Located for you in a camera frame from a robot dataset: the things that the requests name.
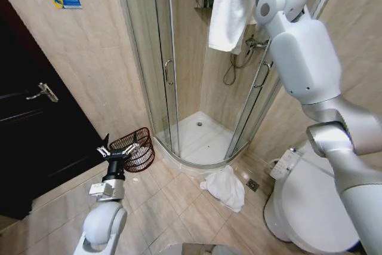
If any white shower tray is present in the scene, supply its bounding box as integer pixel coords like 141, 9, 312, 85
153, 110, 250, 169

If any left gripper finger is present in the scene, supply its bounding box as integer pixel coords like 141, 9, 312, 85
123, 134, 141, 156
96, 132, 110, 158

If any crumpled white towel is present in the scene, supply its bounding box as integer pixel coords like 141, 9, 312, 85
199, 164, 246, 214

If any long white towel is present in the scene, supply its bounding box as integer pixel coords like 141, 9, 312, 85
208, 0, 257, 56

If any curved glass shower enclosure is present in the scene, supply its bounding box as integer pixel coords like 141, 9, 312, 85
115, 0, 344, 168

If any white toilet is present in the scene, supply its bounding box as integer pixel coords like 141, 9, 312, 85
262, 141, 366, 255

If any dark wooden door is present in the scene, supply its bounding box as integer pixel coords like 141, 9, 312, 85
0, 0, 111, 222

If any red-brown wire hamper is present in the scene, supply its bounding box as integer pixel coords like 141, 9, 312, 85
109, 127, 156, 173

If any chrome shower faucet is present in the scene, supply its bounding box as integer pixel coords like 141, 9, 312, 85
245, 36, 271, 56

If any blue and yellow wall sign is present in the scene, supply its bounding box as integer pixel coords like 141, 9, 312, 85
48, 0, 84, 10

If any chrome shower door handle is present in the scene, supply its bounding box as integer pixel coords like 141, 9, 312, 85
164, 59, 174, 85
253, 61, 274, 89

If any toilet seat control panel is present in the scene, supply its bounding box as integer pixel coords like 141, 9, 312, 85
269, 146, 304, 180

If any silver door lever handle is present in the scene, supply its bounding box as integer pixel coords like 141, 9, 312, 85
25, 82, 60, 103

